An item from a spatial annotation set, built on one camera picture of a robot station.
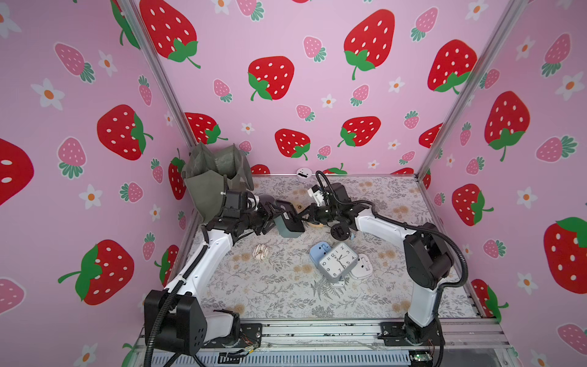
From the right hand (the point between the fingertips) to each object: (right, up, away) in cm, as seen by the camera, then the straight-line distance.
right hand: (293, 221), depth 84 cm
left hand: (-3, +3, -4) cm, 6 cm away
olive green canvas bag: (-33, +17, +3) cm, 37 cm away
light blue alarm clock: (+10, -13, +6) cm, 17 cm away
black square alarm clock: (-2, -1, -1) cm, 2 cm away
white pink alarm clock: (+27, -19, +2) cm, 33 cm away
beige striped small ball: (-13, -13, +8) cm, 20 cm away
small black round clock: (+20, -6, +11) cm, 23 cm away
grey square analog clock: (+16, -16, 0) cm, 23 cm away
